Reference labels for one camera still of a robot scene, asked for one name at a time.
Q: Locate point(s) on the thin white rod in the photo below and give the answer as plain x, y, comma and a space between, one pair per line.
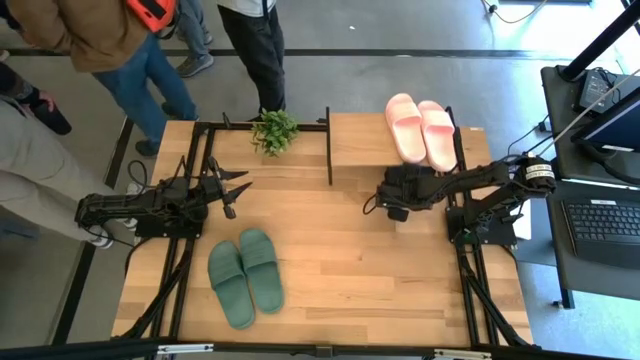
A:
582, 120

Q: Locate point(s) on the black monitor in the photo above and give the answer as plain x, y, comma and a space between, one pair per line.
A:
620, 125

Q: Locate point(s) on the black power adapter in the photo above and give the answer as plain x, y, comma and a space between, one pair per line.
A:
595, 90

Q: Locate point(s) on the black keyboard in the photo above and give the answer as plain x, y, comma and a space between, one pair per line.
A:
605, 225

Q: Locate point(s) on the green rubber slide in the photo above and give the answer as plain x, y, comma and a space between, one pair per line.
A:
231, 287
262, 272

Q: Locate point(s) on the white paper sheet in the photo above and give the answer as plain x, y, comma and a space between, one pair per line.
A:
524, 227

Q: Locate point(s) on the person's hand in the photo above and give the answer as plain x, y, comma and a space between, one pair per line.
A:
46, 100

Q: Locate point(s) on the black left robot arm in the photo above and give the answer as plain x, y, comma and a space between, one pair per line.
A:
140, 205

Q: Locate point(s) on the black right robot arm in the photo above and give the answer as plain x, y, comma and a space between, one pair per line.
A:
480, 175

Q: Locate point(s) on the black handheld object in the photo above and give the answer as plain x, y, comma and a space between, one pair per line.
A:
52, 120

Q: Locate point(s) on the black computer desk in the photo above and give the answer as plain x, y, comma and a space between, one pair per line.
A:
590, 280

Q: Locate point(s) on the orange bag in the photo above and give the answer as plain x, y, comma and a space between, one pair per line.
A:
152, 12

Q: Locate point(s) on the pink rubber slide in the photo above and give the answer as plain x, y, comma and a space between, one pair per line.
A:
439, 137
405, 127

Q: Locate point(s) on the black metal pole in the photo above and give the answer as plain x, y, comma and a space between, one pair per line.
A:
600, 42

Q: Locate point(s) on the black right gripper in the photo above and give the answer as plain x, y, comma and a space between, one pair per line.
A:
410, 190

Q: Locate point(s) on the black metal rig frame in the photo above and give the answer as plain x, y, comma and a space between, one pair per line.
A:
235, 127

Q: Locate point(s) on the small green potted plant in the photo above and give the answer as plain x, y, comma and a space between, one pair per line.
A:
275, 132

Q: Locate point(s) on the person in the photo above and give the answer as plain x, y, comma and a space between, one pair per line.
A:
75, 30
260, 50
30, 170
195, 60

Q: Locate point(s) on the wooden shelf with black legs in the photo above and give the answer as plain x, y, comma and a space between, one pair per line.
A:
360, 142

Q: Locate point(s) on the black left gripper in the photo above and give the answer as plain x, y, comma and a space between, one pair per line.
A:
212, 187

